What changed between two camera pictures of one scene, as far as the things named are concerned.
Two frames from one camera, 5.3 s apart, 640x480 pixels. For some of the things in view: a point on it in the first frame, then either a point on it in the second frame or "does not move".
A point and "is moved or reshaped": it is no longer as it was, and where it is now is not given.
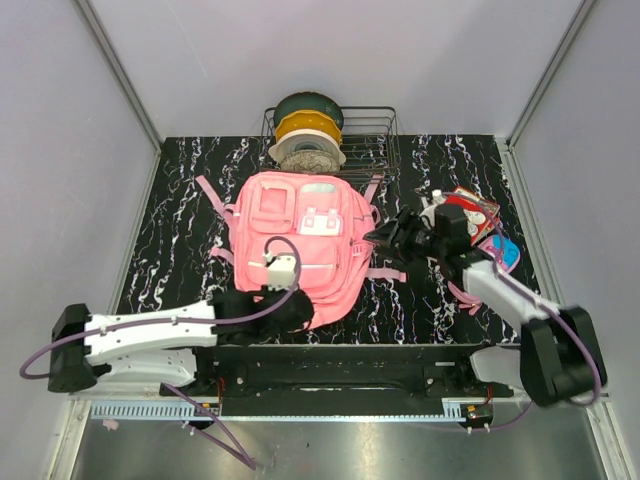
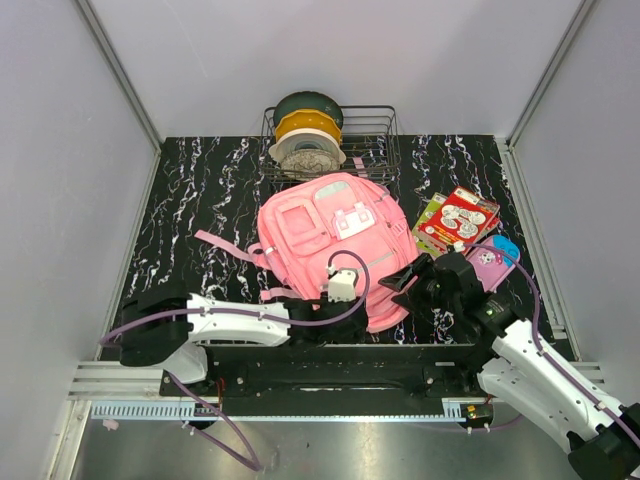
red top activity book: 479,213 does not move
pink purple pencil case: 507,254 does not move
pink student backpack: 325,220 is moved or reshaped
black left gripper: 270,294 -> 356,337
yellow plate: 308,120 does not move
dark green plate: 309,101 does not move
